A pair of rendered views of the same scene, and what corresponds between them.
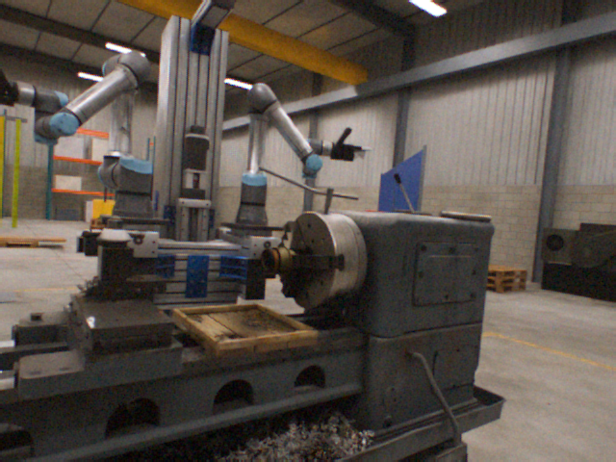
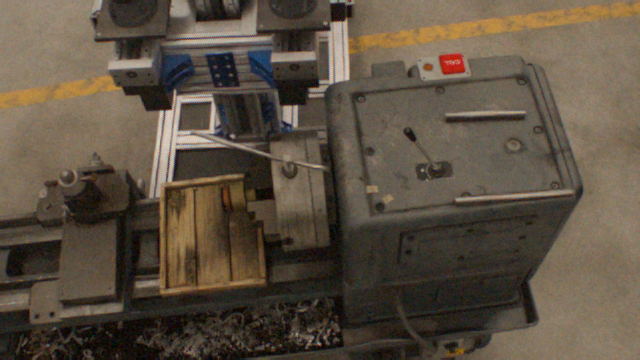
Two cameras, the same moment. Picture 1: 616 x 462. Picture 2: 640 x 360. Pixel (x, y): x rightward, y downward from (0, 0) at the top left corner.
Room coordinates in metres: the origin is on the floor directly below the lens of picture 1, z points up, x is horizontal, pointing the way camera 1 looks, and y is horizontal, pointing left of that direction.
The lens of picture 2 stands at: (0.66, -0.57, 2.69)
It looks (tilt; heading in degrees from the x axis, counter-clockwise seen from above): 61 degrees down; 35
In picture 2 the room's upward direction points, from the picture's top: 5 degrees counter-clockwise
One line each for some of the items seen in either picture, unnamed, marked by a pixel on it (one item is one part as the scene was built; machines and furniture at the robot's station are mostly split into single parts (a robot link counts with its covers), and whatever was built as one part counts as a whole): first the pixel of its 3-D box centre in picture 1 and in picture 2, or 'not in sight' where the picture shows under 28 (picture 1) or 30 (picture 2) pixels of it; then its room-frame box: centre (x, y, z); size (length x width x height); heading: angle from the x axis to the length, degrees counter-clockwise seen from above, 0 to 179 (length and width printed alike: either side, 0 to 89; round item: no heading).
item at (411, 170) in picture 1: (392, 223); not in sight; (8.05, -1.41, 1.18); 4.12 x 0.80 x 2.35; 0
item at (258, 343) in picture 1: (242, 325); (211, 233); (1.21, 0.21, 0.89); 0.36 x 0.30 x 0.04; 36
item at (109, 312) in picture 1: (114, 312); (91, 231); (1.02, 0.49, 0.95); 0.43 x 0.17 x 0.05; 36
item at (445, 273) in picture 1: (397, 264); (441, 171); (1.62, -0.32, 1.06); 0.59 x 0.48 x 0.39; 126
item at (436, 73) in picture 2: not in sight; (442, 72); (1.79, -0.22, 1.23); 0.13 x 0.08 x 0.05; 126
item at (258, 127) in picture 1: (256, 145); not in sight; (2.02, 0.33, 1.54); 0.15 x 0.12 x 0.55; 9
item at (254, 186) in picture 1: (253, 188); not in sight; (1.89, 0.31, 1.33); 0.13 x 0.12 x 0.14; 9
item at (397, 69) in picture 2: not in sight; (389, 76); (1.71, -0.10, 1.24); 0.09 x 0.08 x 0.03; 126
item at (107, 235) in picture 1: (115, 235); (70, 181); (1.07, 0.53, 1.13); 0.08 x 0.08 x 0.03
